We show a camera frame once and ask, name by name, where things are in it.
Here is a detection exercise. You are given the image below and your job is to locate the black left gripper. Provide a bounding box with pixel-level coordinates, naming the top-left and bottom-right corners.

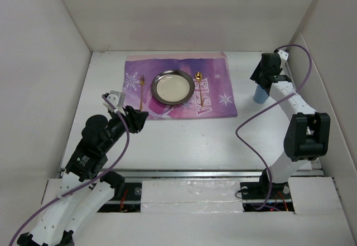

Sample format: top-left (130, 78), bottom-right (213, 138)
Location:
top-left (102, 104), bottom-right (148, 152)

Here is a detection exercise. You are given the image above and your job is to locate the blue plastic cup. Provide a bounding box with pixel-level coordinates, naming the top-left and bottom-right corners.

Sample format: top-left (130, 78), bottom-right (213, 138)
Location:
top-left (253, 85), bottom-right (269, 104)

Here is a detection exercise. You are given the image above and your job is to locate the gold fork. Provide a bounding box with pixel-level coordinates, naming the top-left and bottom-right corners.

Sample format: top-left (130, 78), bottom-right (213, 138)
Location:
top-left (139, 75), bottom-right (145, 110)

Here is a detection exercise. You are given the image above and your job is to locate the steel plate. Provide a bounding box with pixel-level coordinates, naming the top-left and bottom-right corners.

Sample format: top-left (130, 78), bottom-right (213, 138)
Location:
top-left (151, 70), bottom-right (195, 105)

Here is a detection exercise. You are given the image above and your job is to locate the purple Elsa placemat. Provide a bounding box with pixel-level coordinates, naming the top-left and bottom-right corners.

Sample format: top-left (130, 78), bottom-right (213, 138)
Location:
top-left (123, 52), bottom-right (238, 120)

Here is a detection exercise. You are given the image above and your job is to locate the gold spoon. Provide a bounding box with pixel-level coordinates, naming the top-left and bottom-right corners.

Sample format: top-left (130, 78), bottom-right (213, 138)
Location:
top-left (195, 71), bottom-right (204, 107)

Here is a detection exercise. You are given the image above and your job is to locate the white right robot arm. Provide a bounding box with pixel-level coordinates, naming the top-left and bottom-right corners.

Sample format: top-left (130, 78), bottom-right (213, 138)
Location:
top-left (250, 50), bottom-right (331, 198)

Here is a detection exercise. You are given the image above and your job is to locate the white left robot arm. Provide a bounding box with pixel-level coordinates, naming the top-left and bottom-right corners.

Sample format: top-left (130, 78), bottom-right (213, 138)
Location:
top-left (17, 106), bottom-right (148, 245)

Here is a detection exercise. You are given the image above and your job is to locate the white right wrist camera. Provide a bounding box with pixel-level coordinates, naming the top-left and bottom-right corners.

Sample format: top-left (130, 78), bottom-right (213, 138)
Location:
top-left (274, 49), bottom-right (289, 62)

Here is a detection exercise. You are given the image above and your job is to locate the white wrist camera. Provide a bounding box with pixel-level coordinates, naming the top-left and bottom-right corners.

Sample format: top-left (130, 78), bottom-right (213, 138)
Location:
top-left (103, 90), bottom-right (125, 115)
top-left (274, 49), bottom-right (289, 62)

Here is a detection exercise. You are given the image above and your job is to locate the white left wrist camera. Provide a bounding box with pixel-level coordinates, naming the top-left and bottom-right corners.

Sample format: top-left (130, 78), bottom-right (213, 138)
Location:
top-left (103, 90), bottom-right (125, 115)

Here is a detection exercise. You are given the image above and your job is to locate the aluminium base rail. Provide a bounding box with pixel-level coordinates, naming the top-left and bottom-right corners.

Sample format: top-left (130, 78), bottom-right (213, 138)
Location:
top-left (58, 52), bottom-right (324, 205)

